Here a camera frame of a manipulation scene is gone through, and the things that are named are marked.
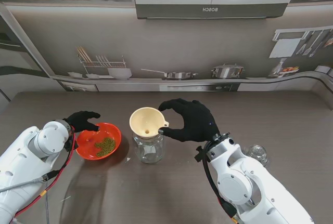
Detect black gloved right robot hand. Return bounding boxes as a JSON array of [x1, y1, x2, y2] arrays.
[[158, 98, 221, 143]]

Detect clear glass jar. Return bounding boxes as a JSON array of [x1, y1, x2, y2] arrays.
[[132, 129, 167, 164]]

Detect cream plastic funnel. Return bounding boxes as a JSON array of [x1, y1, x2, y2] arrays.
[[129, 107, 170, 140]]

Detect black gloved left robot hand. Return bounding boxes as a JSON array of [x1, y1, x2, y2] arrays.
[[62, 111, 101, 134]]

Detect grey cable on left arm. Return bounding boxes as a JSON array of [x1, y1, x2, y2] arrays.
[[0, 176, 50, 224]]

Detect red cable on left arm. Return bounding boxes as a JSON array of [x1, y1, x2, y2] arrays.
[[14, 127, 79, 218]]

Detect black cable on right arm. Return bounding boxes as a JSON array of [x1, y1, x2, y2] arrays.
[[201, 142, 235, 219]]

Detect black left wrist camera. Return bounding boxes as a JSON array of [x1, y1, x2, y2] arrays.
[[65, 140, 79, 153]]

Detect orange plastic bowl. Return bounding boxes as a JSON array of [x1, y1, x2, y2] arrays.
[[75, 122, 122, 161]]

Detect green mung beans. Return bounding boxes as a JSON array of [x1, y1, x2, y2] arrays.
[[94, 137, 117, 157]]

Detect clear glass jar lid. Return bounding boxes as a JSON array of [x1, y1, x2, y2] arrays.
[[244, 144, 270, 168]]

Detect printed kitchen backdrop banner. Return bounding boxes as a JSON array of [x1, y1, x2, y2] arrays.
[[0, 0, 333, 110]]

